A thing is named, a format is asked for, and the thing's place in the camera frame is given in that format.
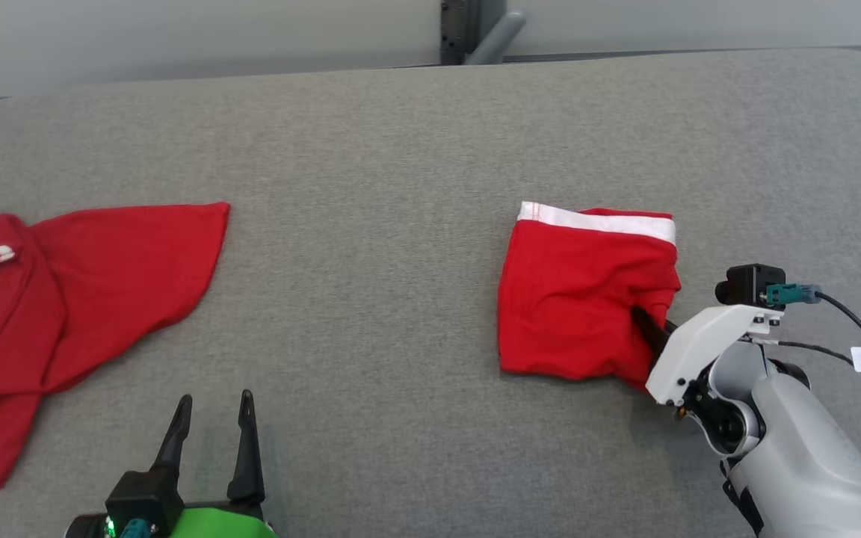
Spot red shorts with white stripe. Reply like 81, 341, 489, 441
496, 200, 682, 393

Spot red basketball jersey white trim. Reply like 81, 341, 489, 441
0, 202, 231, 490

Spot grey metal frame post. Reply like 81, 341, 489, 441
441, 0, 506, 67

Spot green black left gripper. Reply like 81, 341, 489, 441
64, 389, 279, 538

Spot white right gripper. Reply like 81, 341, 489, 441
631, 303, 784, 408

